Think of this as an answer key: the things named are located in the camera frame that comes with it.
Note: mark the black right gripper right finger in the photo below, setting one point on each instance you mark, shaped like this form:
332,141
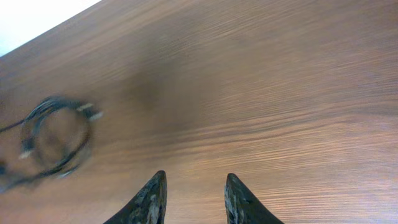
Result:
242,206

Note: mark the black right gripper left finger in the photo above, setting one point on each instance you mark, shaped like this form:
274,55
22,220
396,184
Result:
148,206

